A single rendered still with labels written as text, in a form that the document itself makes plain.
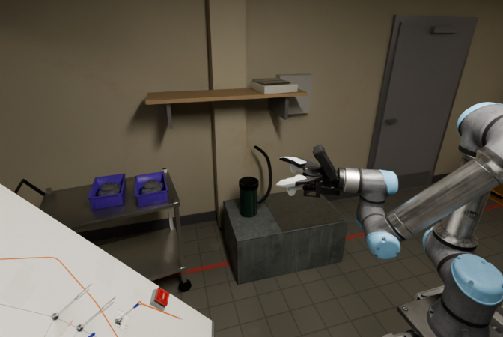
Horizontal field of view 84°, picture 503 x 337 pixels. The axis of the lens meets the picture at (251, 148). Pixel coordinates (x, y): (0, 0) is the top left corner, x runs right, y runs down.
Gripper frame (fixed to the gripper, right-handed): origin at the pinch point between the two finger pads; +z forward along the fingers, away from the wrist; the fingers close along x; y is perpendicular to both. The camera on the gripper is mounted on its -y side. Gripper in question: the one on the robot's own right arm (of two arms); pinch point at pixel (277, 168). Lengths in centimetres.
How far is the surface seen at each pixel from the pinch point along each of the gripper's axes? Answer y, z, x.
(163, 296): 46, 38, -19
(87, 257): 25, 59, -22
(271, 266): 158, 8, 84
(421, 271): 175, -126, 112
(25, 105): 30, 213, 108
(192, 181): 127, 98, 151
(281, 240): 132, 1, 91
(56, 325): 24, 52, -43
